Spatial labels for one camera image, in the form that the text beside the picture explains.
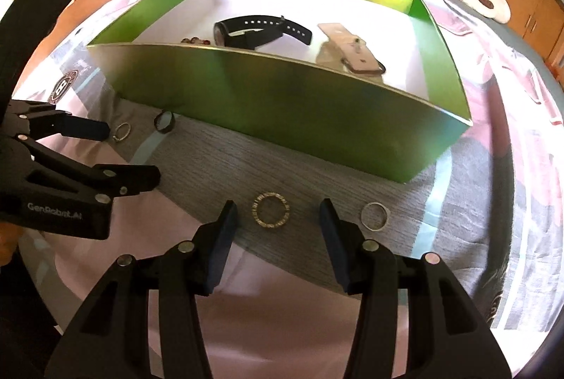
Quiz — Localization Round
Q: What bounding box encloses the plain silver ring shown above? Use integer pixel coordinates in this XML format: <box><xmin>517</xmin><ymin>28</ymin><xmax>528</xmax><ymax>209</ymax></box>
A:
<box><xmin>360</xmin><ymin>202</ymin><xmax>391</xmax><ymax>232</ymax></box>

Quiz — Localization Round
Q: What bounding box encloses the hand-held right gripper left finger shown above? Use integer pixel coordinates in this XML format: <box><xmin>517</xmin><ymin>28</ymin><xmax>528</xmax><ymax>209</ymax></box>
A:
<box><xmin>44</xmin><ymin>199</ymin><xmax>239</xmax><ymax>379</ymax></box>

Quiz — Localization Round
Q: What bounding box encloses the gold ring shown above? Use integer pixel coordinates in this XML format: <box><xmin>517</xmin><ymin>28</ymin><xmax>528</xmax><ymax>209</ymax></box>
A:
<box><xmin>251</xmin><ymin>191</ymin><xmax>292</xmax><ymax>228</ymax></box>

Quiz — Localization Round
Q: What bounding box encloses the black wrist watch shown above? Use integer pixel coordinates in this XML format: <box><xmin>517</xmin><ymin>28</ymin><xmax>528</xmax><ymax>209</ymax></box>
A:
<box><xmin>214</xmin><ymin>15</ymin><xmax>313</xmax><ymax>51</ymax></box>

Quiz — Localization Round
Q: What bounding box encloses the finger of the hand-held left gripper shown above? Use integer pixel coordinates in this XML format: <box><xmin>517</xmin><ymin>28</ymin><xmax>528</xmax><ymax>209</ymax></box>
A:
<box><xmin>5</xmin><ymin>136</ymin><xmax>162</xmax><ymax>204</ymax></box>
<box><xmin>6</xmin><ymin>98</ymin><xmax>111</xmax><ymax>142</ymax></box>

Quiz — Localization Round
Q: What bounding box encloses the patterned bed sheet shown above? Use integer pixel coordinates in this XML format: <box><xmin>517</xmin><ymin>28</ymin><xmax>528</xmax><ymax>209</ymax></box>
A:
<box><xmin>0</xmin><ymin>0</ymin><xmax>564</xmax><ymax>379</ymax></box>

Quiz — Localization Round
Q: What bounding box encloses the black ring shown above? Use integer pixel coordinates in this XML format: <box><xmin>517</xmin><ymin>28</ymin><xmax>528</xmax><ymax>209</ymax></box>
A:
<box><xmin>153</xmin><ymin>110</ymin><xmax>176</xmax><ymax>136</ymax></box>

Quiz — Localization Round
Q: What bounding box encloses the beige strap wrist watch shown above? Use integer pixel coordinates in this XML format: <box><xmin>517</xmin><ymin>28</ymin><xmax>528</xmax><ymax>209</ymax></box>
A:
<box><xmin>315</xmin><ymin>22</ymin><xmax>387</xmax><ymax>76</ymax></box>

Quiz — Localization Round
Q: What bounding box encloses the green cardboard box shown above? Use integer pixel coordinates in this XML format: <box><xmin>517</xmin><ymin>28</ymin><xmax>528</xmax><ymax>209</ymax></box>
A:
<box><xmin>86</xmin><ymin>0</ymin><xmax>474</xmax><ymax>185</ymax></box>

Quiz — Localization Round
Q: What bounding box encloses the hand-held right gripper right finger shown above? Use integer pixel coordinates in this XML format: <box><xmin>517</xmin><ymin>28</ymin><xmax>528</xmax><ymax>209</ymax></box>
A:
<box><xmin>319</xmin><ymin>198</ymin><xmax>514</xmax><ymax>379</ymax></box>

